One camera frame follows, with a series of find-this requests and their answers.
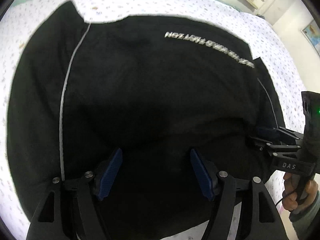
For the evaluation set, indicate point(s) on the grey green right sleeve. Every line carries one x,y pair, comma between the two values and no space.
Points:
306,223

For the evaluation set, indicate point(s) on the floral quilted bedspread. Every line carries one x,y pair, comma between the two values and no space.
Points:
24,16

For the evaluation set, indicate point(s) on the black hooded jacket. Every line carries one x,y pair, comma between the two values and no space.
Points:
154,87

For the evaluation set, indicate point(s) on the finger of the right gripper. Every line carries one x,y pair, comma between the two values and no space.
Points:
279,135
266,148

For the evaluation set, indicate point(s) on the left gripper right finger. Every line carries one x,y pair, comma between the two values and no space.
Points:
259,217

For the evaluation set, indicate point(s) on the wall map poster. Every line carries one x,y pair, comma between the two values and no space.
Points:
312,34

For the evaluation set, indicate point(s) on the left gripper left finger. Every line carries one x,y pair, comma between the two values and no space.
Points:
66,210

